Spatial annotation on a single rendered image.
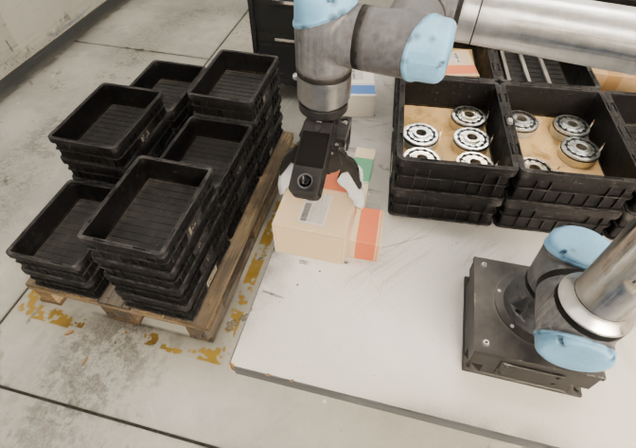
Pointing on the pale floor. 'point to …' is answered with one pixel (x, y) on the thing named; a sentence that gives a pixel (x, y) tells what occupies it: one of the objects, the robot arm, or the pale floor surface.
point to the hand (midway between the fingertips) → (319, 204)
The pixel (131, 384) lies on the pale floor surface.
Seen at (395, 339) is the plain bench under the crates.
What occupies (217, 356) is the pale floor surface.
